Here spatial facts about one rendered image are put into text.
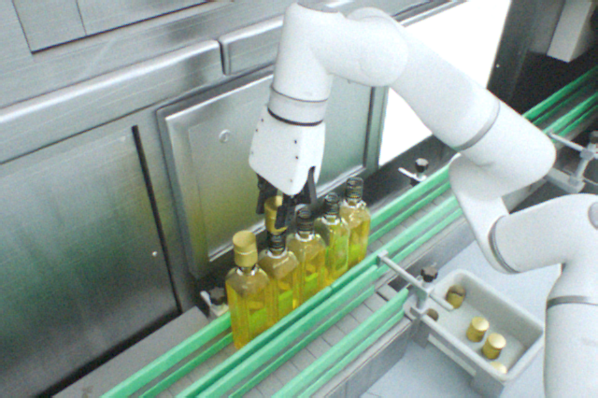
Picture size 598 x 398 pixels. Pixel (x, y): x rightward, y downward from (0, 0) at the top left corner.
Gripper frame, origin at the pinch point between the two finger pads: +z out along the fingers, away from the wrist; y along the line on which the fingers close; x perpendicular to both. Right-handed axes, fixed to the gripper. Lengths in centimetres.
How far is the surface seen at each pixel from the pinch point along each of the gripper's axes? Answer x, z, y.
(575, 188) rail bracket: 90, 10, 16
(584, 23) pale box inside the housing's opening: 117, -24, -8
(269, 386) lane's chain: -0.6, 31.9, 7.6
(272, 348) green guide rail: -0.7, 23.6, 6.2
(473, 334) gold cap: 42, 30, 23
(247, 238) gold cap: -4.8, 3.9, 0.1
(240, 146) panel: 2.4, -3.6, -12.6
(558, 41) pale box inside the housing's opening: 118, -17, -13
